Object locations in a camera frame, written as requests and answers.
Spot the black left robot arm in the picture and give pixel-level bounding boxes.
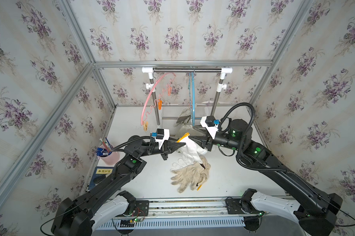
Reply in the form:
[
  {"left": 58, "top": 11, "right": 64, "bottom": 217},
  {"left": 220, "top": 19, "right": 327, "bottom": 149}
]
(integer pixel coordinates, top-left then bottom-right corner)
[{"left": 50, "top": 135, "right": 185, "bottom": 236}]

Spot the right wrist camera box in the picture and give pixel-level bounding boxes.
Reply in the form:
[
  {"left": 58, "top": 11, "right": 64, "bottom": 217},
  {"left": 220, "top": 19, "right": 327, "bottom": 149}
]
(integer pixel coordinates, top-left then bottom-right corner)
[{"left": 200, "top": 116, "right": 220, "bottom": 139}]

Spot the small circuit board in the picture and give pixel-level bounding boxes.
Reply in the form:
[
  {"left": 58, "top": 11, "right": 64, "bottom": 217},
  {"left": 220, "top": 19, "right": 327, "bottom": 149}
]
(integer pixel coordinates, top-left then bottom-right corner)
[{"left": 119, "top": 217, "right": 145, "bottom": 228}]

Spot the yellow clothes peg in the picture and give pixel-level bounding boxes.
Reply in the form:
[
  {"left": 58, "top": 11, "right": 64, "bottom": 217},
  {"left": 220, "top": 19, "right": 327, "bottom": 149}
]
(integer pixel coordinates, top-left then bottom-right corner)
[{"left": 143, "top": 122, "right": 149, "bottom": 132}]

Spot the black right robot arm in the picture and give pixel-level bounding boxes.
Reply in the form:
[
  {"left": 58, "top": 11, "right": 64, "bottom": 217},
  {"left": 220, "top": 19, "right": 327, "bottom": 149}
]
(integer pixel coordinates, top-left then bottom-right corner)
[{"left": 192, "top": 102, "right": 343, "bottom": 236}]

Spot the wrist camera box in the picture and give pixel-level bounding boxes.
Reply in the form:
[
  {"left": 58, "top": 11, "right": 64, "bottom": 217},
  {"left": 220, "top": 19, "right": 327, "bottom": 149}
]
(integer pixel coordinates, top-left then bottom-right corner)
[
  {"left": 151, "top": 128, "right": 170, "bottom": 149},
  {"left": 200, "top": 116, "right": 220, "bottom": 139}
]

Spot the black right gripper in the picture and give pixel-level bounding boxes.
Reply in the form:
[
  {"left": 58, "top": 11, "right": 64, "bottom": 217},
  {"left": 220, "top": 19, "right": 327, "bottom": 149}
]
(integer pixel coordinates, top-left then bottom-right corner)
[{"left": 190, "top": 123, "right": 245, "bottom": 154}]

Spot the pink wavy hanger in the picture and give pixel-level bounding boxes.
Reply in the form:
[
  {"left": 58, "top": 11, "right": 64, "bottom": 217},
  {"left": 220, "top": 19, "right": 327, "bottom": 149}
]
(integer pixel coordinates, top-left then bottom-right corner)
[{"left": 140, "top": 72, "right": 176, "bottom": 125}]

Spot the white and steel drying rack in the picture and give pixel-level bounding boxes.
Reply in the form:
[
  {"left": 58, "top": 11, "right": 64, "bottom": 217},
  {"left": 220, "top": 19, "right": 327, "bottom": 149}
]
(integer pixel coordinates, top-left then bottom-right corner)
[{"left": 141, "top": 67, "right": 233, "bottom": 126}]

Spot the pink clothes peg on pink hanger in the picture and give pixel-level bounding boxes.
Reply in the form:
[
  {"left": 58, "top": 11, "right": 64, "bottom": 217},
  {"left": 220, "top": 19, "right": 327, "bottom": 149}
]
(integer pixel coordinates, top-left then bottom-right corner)
[{"left": 167, "top": 86, "right": 172, "bottom": 96}]

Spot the white knit glove yellow cuff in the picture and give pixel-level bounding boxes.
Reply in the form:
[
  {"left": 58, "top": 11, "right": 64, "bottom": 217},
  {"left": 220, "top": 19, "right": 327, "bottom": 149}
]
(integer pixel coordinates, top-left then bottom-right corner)
[{"left": 177, "top": 133, "right": 208, "bottom": 165}]

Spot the orange clothes peg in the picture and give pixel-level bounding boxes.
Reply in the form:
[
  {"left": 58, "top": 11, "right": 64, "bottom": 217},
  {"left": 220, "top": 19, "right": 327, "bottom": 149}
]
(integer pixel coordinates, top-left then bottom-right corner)
[{"left": 157, "top": 99, "right": 163, "bottom": 110}]

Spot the blue wavy hanger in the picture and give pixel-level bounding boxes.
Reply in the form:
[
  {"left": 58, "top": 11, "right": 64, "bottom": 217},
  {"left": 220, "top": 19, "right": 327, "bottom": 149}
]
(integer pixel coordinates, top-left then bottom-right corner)
[{"left": 188, "top": 70, "right": 196, "bottom": 126}]

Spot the white glove with grey strap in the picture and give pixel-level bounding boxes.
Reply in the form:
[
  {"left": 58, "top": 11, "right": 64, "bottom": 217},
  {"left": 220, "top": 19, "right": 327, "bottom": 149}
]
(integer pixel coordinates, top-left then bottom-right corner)
[{"left": 175, "top": 124, "right": 207, "bottom": 138}]

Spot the pink pen cup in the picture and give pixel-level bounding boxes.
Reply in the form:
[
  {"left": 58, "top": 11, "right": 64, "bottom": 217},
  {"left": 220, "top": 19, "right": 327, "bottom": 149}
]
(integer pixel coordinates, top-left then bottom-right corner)
[{"left": 98, "top": 152, "right": 120, "bottom": 165}]

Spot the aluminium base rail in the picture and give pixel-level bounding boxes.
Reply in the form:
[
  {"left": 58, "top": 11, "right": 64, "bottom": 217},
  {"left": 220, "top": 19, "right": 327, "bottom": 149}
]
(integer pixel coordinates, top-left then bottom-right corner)
[{"left": 100, "top": 197, "right": 287, "bottom": 220}]

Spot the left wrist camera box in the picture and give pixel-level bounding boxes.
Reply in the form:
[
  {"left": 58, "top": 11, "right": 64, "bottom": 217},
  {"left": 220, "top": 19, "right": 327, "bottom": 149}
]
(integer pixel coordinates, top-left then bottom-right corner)
[{"left": 151, "top": 128, "right": 170, "bottom": 149}]

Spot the blue book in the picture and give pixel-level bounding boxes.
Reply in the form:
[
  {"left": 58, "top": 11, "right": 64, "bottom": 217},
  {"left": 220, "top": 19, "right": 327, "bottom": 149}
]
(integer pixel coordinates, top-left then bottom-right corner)
[{"left": 87, "top": 166, "right": 113, "bottom": 191}]

